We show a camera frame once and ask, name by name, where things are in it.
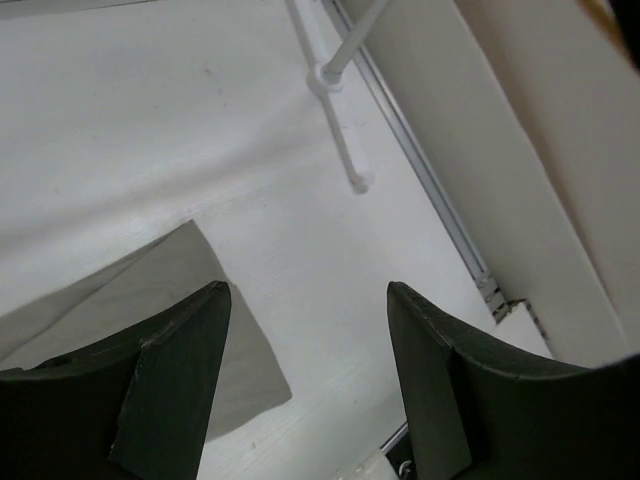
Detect aluminium side rail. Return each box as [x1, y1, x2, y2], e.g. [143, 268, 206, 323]
[327, 0, 501, 311]

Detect grey trousers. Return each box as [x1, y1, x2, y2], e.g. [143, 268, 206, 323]
[1, 222, 292, 440]

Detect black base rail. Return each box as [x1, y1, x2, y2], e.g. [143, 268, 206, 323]
[381, 423, 417, 480]

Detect white metal clothes rack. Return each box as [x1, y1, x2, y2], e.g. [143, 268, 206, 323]
[286, 0, 388, 194]

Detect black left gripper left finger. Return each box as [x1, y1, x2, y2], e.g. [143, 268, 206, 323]
[1, 281, 230, 479]

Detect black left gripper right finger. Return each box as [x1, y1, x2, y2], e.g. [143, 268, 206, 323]
[387, 282, 639, 479]

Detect wooden clothes hanger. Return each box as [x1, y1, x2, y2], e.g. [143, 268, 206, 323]
[577, 0, 639, 71]

